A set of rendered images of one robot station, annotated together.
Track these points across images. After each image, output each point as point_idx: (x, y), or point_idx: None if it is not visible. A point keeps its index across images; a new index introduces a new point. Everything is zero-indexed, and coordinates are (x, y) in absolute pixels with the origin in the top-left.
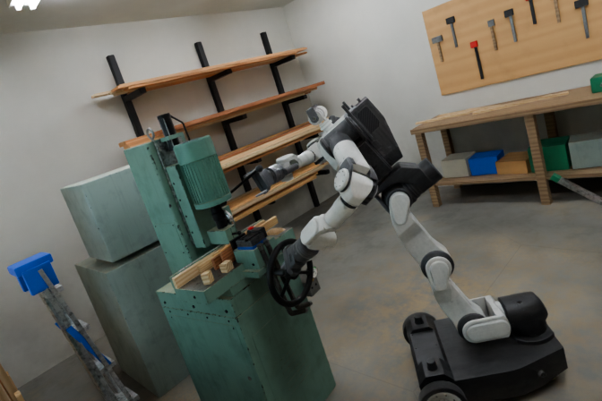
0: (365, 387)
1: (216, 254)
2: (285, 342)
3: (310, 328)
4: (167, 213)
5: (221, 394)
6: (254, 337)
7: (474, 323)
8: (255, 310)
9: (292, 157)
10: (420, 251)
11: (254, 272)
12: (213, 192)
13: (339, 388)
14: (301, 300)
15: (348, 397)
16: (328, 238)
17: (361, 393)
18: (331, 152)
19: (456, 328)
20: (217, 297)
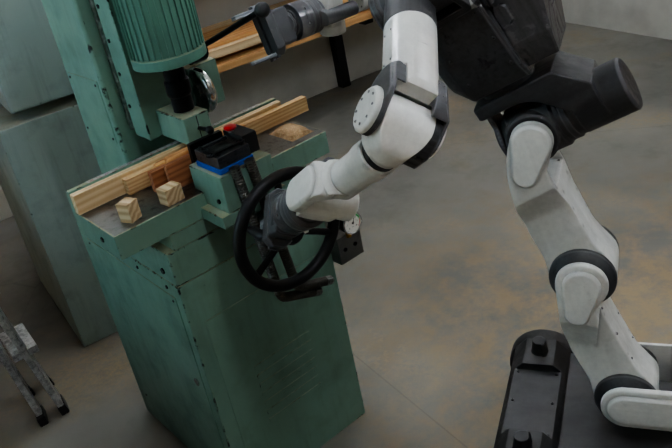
0: (411, 430)
1: (160, 163)
2: (272, 335)
3: (330, 317)
4: (85, 60)
5: (161, 384)
6: (210, 323)
7: (626, 394)
8: (219, 277)
9: None
10: (555, 244)
11: (218, 217)
12: (164, 45)
13: (368, 418)
14: (300, 282)
15: (376, 440)
16: (339, 206)
17: (401, 440)
18: None
19: (593, 390)
20: (141, 249)
